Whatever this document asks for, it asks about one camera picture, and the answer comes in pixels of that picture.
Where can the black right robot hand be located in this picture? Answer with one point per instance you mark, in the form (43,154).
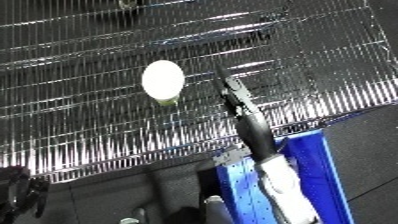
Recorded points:
(254,126)

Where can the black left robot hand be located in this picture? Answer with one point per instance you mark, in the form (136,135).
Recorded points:
(20,190)

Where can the pale right robot forearm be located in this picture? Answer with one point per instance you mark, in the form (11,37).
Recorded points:
(290,193)

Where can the white paper cup green band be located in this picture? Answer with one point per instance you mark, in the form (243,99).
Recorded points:
(162,80)

